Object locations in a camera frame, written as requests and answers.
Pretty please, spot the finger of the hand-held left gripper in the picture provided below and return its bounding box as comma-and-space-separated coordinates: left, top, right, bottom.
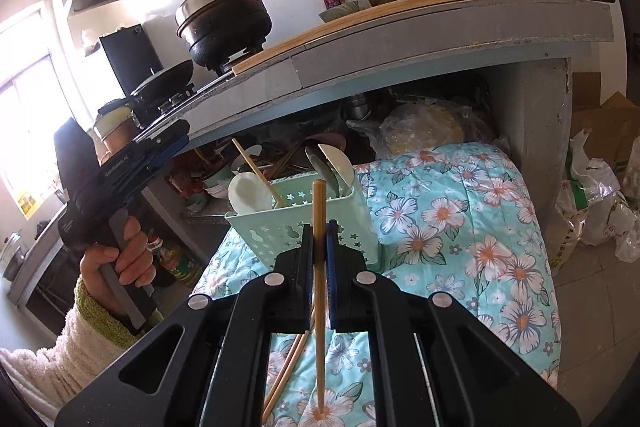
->
142, 139, 191, 171
131, 119, 191, 155

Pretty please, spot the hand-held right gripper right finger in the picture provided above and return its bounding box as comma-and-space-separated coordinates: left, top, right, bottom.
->
325, 219, 583, 427

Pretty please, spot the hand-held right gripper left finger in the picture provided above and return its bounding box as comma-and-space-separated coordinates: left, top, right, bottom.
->
54, 221, 315, 427

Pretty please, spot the green perforated utensil holder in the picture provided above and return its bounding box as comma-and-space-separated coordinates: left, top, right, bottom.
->
224, 174, 382, 278

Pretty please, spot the short white spoon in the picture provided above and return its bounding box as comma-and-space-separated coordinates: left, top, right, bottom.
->
228, 172, 274, 216

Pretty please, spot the long-handled white spoon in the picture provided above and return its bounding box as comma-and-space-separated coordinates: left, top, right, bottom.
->
318, 143, 355, 198

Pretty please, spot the large metal spoon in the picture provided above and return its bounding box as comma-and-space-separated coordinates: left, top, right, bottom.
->
305, 144, 332, 198

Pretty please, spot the person's left forearm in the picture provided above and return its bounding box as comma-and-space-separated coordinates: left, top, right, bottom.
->
0, 277, 166, 427

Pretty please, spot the person's left hand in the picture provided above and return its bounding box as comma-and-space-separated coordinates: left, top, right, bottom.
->
80, 214, 157, 308

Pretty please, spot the black wok on stove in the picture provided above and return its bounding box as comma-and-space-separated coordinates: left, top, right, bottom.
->
97, 67, 236, 128

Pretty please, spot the brown pot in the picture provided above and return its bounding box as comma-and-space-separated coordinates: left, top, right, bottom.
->
95, 127, 138, 158

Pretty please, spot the cream enamel pot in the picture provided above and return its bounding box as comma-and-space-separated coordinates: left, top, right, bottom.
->
92, 107, 133, 138

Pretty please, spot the stack of bowls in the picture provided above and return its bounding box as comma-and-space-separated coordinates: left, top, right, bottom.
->
200, 157, 236, 202

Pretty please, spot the black rectangular box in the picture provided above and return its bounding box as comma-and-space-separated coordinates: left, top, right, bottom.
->
98, 24, 163, 95

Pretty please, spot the cooking oil bottle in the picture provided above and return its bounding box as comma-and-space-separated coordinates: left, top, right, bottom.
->
147, 232, 203, 288

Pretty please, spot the window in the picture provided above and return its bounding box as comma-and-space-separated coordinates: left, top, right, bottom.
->
0, 7, 71, 218

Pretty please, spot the black cooking pot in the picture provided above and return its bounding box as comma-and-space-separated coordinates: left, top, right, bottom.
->
175, 0, 273, 70

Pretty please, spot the floral turquoise blanket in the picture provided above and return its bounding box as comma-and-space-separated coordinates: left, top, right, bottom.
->
190, 142, 561, 427

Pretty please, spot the clear plastic bag of food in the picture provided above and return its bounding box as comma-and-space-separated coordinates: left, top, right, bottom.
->
375, 102, 496, 158

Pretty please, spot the grey dish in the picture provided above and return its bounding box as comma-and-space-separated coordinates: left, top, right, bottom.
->
317, 2, 366, 24

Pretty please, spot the wooden cutting board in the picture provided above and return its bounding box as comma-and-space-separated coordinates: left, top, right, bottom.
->
232, 0, 482, 75

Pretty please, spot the concrete kitchen counter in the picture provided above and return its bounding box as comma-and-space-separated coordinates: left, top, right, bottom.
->
7, 0, 616, 308

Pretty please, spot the white green plastic sack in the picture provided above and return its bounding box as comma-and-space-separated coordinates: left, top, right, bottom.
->
547, 129, 623, 275

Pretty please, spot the plastic bag with red print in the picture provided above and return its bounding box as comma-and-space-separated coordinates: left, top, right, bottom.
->
580, 194, 640, 263

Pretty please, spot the cardboard box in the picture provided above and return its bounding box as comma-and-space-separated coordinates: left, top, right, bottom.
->
570, 72, 640, 158

